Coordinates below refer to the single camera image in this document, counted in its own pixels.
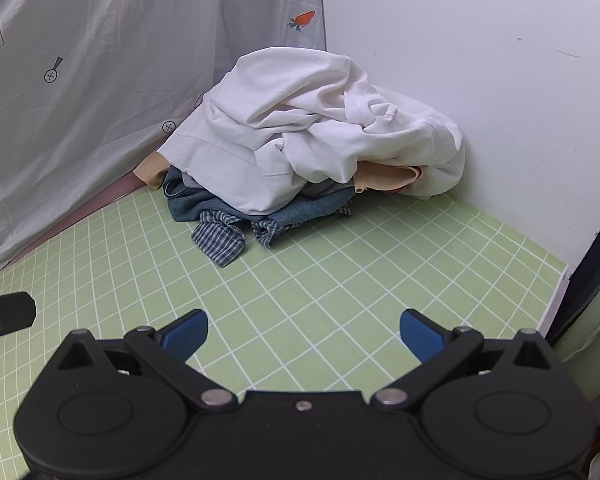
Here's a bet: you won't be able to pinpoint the pink board strip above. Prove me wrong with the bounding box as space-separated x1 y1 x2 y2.
10 172 147 257

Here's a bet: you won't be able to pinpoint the beige garment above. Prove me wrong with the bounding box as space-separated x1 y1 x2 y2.
132 152 426 196

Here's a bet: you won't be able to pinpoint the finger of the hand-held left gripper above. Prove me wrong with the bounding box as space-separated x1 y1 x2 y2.
0 291 37 361

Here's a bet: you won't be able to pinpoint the grey garment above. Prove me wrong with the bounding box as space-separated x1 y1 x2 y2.
300 180 356 200

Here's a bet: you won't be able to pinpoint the blue denim garment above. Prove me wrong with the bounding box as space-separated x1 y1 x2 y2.
162 165 354 247

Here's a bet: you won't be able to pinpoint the green grid mat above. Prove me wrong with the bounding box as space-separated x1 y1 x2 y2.
0 187 571 480

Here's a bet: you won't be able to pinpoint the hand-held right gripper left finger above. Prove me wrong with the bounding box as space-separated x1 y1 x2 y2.
55 309 236 412

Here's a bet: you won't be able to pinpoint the white pants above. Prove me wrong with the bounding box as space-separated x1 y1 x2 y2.
157 46 467 215

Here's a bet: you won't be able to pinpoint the grey carrot print sheet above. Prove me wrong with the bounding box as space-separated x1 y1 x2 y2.
0 0 329 288

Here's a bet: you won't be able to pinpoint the dark curtain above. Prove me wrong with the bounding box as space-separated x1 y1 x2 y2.
545 240 600 346

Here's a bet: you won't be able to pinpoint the blue checked shirt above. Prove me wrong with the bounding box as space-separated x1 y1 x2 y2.
190 210 286 267

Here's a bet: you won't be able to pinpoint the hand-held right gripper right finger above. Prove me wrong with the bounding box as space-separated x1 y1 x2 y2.
370 308 552 413

